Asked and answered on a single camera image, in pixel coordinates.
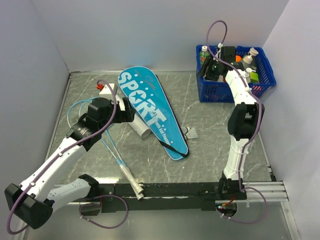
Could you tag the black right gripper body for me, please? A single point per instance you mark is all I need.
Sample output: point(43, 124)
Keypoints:
point(213, 72)

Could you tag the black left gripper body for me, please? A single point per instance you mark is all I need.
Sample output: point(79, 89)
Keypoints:
point(121, 115)

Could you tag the white shuttlecock tube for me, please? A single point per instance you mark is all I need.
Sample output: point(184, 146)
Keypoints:
point(139, 126)

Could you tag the white shuttlecock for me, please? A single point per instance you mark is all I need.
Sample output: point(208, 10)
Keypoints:
point(186, 130)
point(192, 136)

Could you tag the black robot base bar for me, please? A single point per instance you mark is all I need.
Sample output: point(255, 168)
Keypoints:
point(172, 196)

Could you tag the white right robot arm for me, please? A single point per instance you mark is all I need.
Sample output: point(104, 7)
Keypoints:
point(245, 120)

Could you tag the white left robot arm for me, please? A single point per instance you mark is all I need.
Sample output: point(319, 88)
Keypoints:
point(34, 200)

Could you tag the blue badminton racket upper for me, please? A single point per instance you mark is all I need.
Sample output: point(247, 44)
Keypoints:
point(80, 108)

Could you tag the green drink bottle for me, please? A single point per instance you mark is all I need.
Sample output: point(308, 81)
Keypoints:
point(204, 53)

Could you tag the blue plastic shopping basket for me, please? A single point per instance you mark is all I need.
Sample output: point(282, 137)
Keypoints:
point(219, 92)

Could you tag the orange fruit back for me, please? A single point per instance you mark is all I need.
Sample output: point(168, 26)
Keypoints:
point(238, 58)

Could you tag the blue sport racket bag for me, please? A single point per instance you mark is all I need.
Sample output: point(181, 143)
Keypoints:
point(145, 93)

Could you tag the cream pump lotion bottle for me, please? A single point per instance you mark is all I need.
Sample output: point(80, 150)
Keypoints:
point(247, 74)

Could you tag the grey pump bottle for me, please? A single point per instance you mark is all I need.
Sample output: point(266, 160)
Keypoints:
point(248, 58)

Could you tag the green carton box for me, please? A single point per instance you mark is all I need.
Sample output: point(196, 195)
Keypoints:
point(254, 78)

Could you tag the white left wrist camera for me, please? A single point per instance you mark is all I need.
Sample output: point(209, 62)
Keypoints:
point(105, 92)

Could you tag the aluminium frame rail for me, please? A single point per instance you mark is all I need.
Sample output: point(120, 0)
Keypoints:
point(255, 191)

